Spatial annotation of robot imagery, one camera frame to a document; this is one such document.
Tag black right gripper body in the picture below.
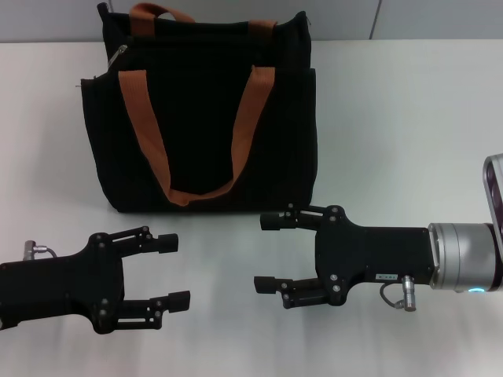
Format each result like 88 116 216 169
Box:
314 203 437 308

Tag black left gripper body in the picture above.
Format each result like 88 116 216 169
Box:
0 232 127 335

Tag black canvas bag brown handles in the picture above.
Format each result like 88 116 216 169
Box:
80 2 318 215

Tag silver metal zipper pull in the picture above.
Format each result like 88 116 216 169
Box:
108 44 129 66

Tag left gripper cable metal plug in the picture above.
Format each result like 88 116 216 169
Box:
23 240 58 259

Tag gripper cable metal plug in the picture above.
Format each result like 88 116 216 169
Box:
23 240 58 259
379 274 417 313

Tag right gripper cable metal plug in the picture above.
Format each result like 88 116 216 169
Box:
379 274 417 313

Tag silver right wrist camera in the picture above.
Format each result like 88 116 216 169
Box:
482 154 503 247

